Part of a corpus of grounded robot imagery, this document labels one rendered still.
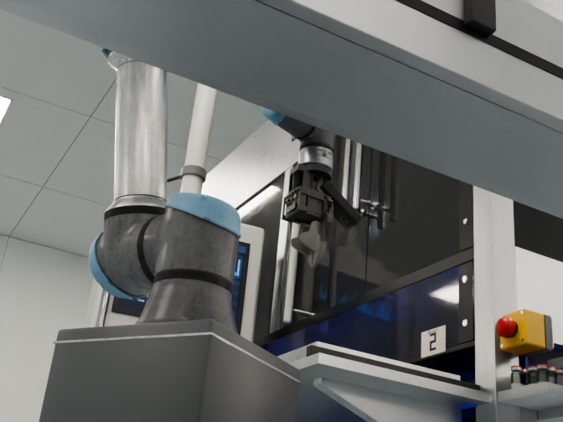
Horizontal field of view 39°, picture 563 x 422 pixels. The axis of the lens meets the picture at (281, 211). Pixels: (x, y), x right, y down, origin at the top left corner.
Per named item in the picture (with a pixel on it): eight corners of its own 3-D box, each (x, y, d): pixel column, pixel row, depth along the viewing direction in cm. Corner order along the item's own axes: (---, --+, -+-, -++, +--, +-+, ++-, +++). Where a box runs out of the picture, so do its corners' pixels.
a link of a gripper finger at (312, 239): (293, 261, 158) (296, 219, 162) (318, 269, 161) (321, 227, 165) (301, 257, 156) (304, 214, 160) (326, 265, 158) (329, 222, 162)
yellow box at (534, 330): (526, 357, 161) (524, 323, 164) (553, 351, 155) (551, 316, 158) (498, 349, 158) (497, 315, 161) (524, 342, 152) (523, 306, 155)
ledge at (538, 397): (550, 414, 161) (550, 403, 162) (602, 405, 150) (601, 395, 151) (498, 401, 155) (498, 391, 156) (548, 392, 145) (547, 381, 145)
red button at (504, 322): (508, 342, 158) (507, 322, 159) (522, 337, 154) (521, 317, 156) (493, 337, 156) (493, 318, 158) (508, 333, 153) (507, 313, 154)
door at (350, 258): (281, 331, 249) (296, 166, 274) (366, 295, 211) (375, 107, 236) (280, 330, 249) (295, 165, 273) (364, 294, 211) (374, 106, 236)
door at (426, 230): (367, 295, 211) (376, 106, 235) (477, 248, 176) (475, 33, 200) (365, 294, 211) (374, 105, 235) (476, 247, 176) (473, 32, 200)
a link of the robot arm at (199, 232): (192, 263, 108) (205, 175, 114) (129, 278, 117) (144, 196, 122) (251, 290, 116) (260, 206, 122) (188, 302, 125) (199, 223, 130)
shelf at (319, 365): (334, 441, 217) (334, 434, 218) (520, 409, 160) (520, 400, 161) (171, 411, 197) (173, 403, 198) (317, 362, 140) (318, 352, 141)
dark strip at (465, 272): (462, 344, 171) (460, 42, 204) (476, 340, 167) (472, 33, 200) (457, 343, 170) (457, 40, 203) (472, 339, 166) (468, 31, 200)
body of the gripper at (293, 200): (280, 223, 165) (285, 172, 170) (316, 234, 168) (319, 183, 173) (299, 211, 158) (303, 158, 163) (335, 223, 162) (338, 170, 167)
